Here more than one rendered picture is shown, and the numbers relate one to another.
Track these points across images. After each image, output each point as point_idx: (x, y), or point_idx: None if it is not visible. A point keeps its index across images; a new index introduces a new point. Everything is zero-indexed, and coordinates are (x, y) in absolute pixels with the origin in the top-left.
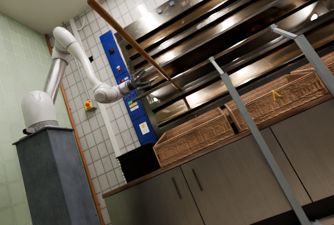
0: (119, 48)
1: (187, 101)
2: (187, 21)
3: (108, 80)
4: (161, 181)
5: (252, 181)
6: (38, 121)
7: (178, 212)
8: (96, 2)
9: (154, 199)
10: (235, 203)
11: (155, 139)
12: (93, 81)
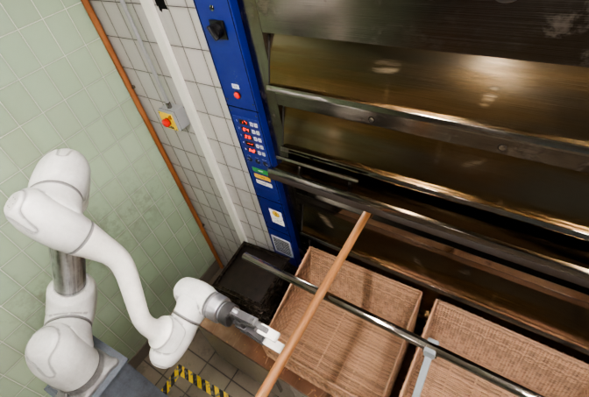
0: (244, 26)
1: (373, 241)
2: (504, 114)
3: (212, 89)
4: (263, 369)
5: None
6: (66, 391)
7: (275, 386)
8: None
9: (251, 365)
10: None
11: (293, 237)
12: (145, 336)
